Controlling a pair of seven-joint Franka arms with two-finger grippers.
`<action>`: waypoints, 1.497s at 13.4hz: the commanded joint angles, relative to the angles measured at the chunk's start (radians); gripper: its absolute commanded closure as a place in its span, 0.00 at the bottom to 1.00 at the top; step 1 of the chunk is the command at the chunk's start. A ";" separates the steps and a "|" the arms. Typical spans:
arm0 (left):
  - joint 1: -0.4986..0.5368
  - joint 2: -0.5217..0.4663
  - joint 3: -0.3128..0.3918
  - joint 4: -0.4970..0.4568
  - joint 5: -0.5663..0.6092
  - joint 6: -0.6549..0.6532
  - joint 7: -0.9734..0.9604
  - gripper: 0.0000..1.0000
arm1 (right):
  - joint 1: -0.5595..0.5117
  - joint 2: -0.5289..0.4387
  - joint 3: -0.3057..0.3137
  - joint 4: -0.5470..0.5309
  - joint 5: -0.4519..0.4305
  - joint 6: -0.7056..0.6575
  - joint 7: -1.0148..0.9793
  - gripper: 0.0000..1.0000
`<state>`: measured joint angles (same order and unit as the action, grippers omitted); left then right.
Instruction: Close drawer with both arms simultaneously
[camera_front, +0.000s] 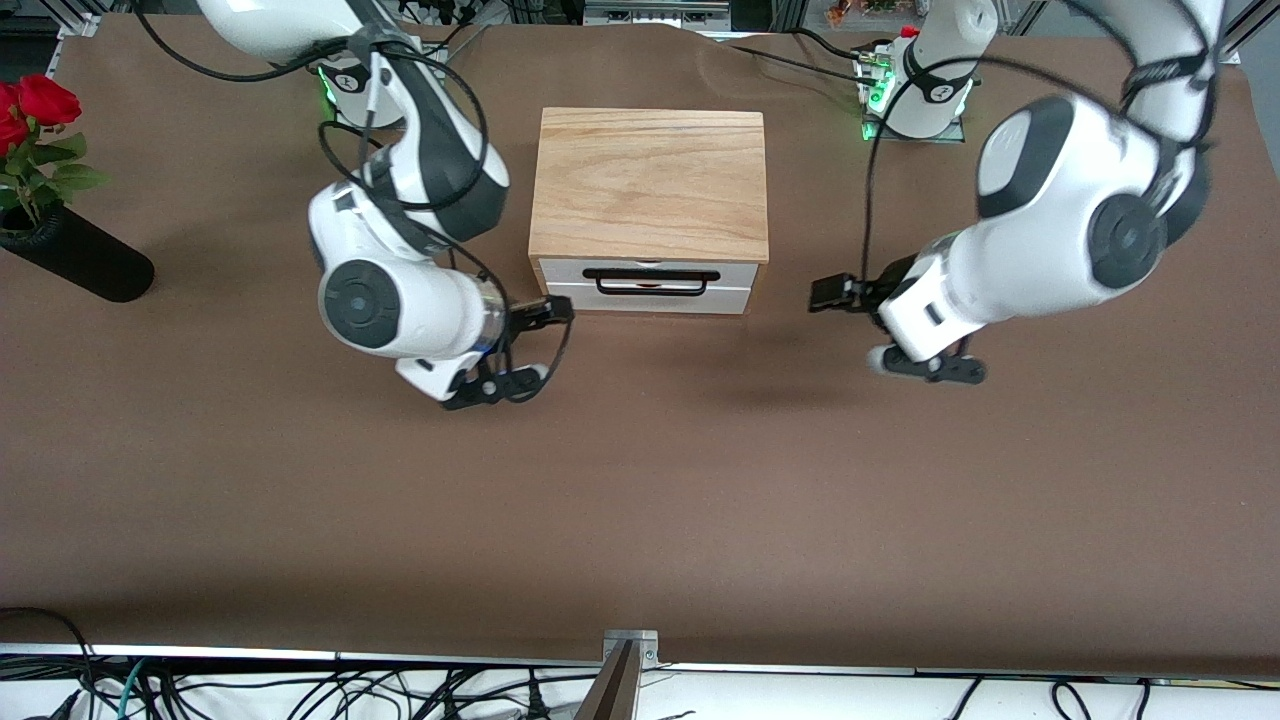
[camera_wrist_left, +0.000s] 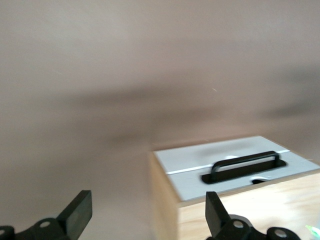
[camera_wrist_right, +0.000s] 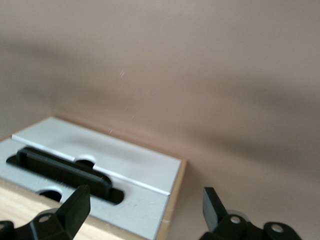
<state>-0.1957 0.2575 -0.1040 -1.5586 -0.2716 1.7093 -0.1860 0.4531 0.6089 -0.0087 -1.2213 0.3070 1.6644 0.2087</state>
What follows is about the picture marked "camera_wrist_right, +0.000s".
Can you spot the brown table cloth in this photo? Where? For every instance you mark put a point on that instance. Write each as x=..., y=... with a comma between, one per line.
x=175, y=62

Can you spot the plain white drawer front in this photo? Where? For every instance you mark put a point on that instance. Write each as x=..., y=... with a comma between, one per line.
x=125, y=160

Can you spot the wooden drawer cabinet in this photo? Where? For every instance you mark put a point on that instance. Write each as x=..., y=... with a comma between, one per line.
x=15, y=207

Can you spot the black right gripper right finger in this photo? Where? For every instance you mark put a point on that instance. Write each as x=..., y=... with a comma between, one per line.
x=215, y=212

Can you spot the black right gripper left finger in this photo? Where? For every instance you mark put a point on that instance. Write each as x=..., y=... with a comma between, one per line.
x=70, y=212

